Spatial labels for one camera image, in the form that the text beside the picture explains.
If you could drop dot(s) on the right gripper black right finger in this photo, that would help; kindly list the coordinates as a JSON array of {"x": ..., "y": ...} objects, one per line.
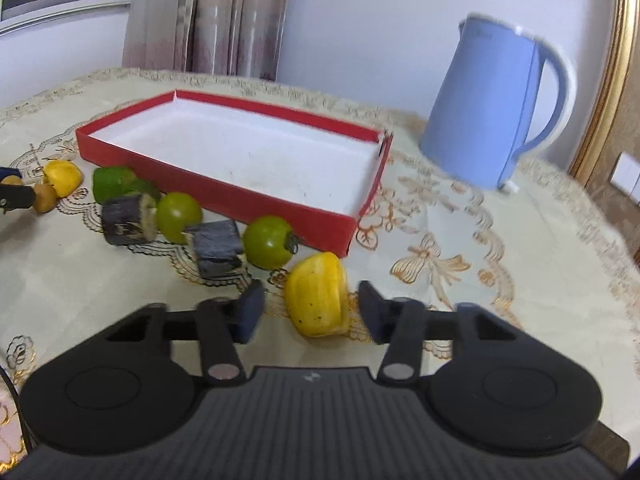
[{"x": 404, "y": 325}]

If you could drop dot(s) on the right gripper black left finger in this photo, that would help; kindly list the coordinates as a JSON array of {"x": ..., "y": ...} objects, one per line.
[{"x": 216, "y": 325}]

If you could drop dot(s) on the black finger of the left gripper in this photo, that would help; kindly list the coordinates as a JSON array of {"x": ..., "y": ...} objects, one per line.
[
  {"x": 13, "y": 197},
  {"x": 9, "y": 172}
]

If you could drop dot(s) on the brown longan fruit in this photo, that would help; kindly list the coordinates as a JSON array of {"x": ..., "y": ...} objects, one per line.
[
  {"x": 45, "y": 198},
  {"x": 12, "y": 179}
]

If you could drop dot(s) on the small yellow fruit piece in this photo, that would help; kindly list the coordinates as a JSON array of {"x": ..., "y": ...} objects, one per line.
[{"x": 64, "y": 176}]

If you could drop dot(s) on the dark eggplant chunk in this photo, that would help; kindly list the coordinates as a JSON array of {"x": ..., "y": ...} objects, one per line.
[{"x": 217, "y": 248}]

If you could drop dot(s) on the large yellow fruit piece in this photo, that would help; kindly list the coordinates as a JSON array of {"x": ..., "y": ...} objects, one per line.
[{"x": 316, "y": 296}]

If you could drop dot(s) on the green tomato with stem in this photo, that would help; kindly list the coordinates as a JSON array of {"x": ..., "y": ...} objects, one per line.
[{"x": 269, "y": 243}]

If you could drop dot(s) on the green cucumber piece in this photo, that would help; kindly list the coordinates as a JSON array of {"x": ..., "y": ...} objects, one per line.
[
  {"x": 143, "y": 186},
  {"x": 111, "y": 182}
]

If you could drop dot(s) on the dark eggplant round piece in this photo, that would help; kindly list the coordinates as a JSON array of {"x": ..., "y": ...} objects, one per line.
[{"x": 129, "y": 220}]

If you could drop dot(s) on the round green tomato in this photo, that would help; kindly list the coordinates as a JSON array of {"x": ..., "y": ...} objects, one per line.
[{"x": 175, "y": 213}]

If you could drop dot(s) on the cream embroidered tablecloth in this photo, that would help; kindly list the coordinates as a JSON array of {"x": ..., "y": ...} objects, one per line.
[{"x": 560, "y": 401}]

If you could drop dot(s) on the red shallow cardboard box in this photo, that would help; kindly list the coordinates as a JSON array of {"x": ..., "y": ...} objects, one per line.
[{"x": 244, "y": 159}]

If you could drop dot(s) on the blue electric kettle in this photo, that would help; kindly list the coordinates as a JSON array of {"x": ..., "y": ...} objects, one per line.
[{"x": 478, "y": 127}]

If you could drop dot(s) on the pink floral curtain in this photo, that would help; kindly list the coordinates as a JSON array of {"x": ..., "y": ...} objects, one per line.
[{"x": 220, "y": 37}]

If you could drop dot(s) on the white wall switch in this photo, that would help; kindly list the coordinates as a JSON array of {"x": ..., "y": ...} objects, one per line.
[{"x": 625, "y": 175}]

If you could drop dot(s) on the gold picture frame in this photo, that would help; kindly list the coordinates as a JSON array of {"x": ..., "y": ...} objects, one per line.
[{"x": 616, "y": 68}]

